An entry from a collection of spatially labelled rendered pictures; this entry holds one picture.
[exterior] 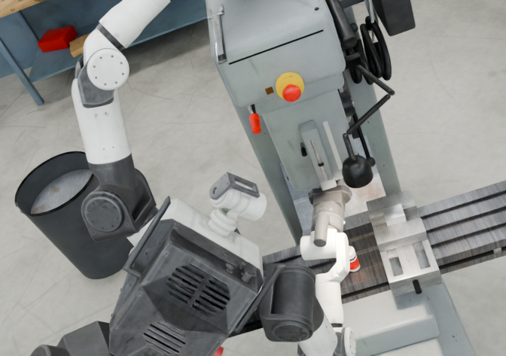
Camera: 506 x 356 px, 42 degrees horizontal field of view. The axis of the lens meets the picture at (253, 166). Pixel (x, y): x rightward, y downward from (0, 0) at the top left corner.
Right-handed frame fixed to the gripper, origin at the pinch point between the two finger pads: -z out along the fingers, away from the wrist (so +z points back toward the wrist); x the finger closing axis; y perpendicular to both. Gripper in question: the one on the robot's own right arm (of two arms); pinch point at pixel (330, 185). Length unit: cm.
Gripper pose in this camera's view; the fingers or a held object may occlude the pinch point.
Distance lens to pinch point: 192.9
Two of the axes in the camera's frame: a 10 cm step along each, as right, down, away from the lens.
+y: 3.2, 7.1, 6.2
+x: -9.4, 1.4, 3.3
